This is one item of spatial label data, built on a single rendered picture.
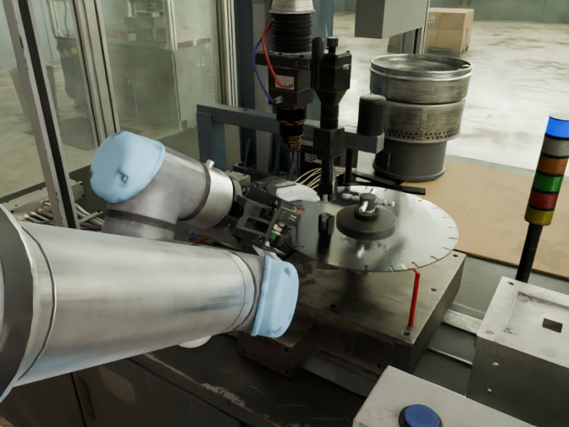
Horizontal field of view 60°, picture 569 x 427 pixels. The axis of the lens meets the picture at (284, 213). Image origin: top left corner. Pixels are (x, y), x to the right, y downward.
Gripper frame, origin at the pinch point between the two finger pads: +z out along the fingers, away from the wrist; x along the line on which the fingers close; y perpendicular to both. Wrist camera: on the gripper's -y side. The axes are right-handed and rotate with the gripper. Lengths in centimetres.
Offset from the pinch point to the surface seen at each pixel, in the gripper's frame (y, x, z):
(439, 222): 10.0, 11.1, 26.4
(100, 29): -122, 31, 15
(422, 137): -25, 36, 70
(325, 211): -7.8, 4.5, 16.7
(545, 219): 25.1, 18.6, 32.0
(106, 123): -121, 2, 29
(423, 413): 30.2, -13.0, -1.7
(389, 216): 3.2, 8.3, 20.6
